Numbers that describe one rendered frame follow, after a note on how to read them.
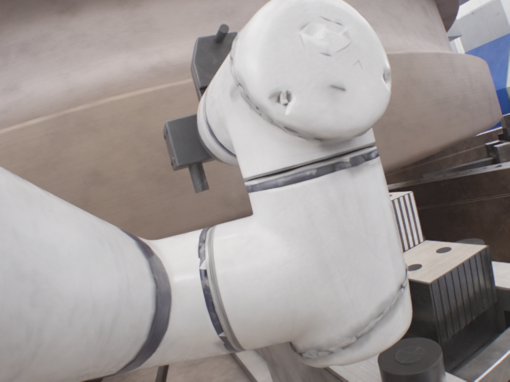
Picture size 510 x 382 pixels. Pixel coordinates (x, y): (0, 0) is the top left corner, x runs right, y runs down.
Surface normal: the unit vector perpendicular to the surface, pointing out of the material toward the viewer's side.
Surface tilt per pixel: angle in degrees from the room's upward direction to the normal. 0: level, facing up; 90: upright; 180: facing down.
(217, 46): 90
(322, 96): 88
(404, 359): 0
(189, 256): 43
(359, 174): 89
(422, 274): 0
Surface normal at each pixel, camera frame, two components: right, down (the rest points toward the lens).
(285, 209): -0.52, 0.14
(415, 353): -0.27, -0.96
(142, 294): 0.98, -0.11
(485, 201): -0.70, 0.21
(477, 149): -0.03, 0.02
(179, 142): 0.30, -0.07
